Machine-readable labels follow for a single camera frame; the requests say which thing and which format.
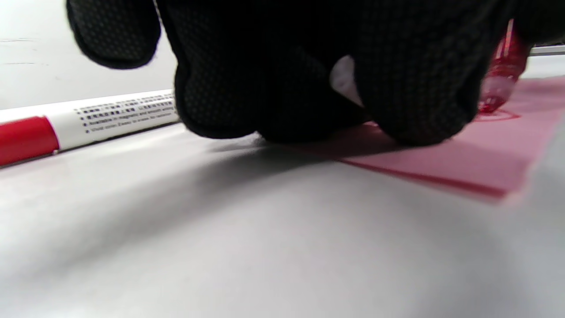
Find white whiteboard panel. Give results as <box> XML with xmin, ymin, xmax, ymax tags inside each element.
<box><xmin>0</xmin><ymin>0</ymin><xmax>177</xmax><ymax>111</ymax></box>

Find white marker with red cap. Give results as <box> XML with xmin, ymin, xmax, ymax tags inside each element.
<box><xmin>0</xmin><ymin>88</ymin><xmax>181</xmax><ymax>167</ymax></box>

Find pink heart outline paper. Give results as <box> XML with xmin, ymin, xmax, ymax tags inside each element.
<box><xmin>287</xmin><ymin>76</ymin><xmax>565</xmax><ymax>204</ymax></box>

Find person's left hand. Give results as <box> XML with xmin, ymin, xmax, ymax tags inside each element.
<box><xmin>66</xmin><ymin>0</ymin><xmax>515</xmax><ymax>146</ymax></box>

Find person's right hand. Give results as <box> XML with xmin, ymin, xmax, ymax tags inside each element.
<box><xmin>516</xmin><ymin>0</ymin><xmax>565</xmax><ymax>48</ymax></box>

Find red glitter glue pen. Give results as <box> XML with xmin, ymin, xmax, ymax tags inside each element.
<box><xmin>478</xmin><ymin>19</ymin><xmax>531</xmax><ymax>114</ymax></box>

